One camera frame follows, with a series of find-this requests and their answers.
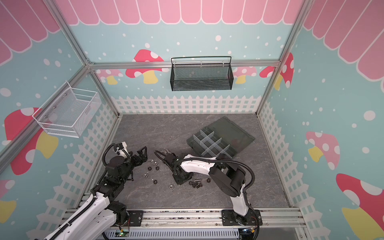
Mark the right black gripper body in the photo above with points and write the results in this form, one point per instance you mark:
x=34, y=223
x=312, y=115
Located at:
x=170, y=159

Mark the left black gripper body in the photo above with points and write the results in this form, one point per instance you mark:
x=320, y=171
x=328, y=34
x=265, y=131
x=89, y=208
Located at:
x=130, y=164

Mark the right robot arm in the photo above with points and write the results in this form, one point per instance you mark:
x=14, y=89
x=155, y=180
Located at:
x=232, y=177

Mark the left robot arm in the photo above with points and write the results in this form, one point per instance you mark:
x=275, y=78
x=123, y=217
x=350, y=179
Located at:
x=101, y=209

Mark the clear compartment organizer box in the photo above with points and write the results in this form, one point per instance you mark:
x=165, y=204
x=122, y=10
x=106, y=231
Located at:
x=223, y=137

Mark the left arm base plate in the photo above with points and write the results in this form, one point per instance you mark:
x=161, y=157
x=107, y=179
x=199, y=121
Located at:
x=134, y=218

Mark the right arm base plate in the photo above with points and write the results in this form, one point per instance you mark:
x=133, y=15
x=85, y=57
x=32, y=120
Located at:
x=252, y=218

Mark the grey slotted cable duct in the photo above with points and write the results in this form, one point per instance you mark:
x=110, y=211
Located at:
x=173, y=234

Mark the white wire mesh basket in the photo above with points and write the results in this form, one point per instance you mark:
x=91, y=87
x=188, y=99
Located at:
x=69, y=112

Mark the black wire mesh basket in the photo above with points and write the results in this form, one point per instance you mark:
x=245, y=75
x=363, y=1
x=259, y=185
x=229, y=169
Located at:
x=208, y=73

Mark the aluminium mounting rail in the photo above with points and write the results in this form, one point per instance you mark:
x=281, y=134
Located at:
x=212, y=217

